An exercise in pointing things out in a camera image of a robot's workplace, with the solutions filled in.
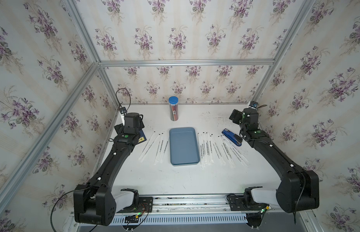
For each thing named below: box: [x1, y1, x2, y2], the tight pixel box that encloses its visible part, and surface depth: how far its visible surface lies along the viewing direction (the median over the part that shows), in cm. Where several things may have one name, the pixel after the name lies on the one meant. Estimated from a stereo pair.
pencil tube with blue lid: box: [168, 95, 180, 122], surface depth 100 cm
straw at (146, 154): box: [140, 133, 161, 163], surface depth 95 cm
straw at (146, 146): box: [137, 130, 156, 161], surface depth 97 cm
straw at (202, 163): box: [197, 132, 205, 169], surface depth 92 cm
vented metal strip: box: [112, 213, 249, 225], surface depth 72 cm
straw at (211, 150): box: [209, 135, 215, 164], surface depth 95 cm
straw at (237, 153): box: [225, 139, 250, 169], surface depth 93 cm
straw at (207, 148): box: [205, 131, 211, 166], surface depth 96 cm
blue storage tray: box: [169, 127, 200, 167], surface depth 94 cm
